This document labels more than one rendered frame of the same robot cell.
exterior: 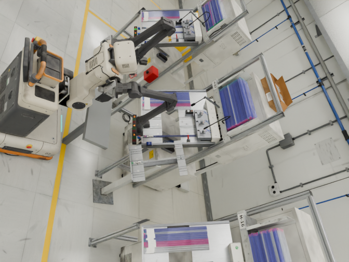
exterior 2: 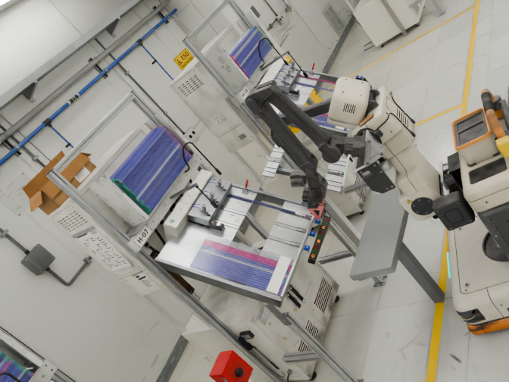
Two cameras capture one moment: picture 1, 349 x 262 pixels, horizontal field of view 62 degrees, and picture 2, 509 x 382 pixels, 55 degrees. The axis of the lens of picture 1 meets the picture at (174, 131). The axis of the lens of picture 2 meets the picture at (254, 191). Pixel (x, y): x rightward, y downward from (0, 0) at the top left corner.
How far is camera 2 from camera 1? 3.50 m
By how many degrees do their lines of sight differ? 77
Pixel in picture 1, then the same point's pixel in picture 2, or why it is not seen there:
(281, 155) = (61, 256)
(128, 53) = (348, 82)
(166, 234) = (323, 120)
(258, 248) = (249, 64)
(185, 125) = (235, 214)
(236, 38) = not seen: outside the picture
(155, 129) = (287, 222)
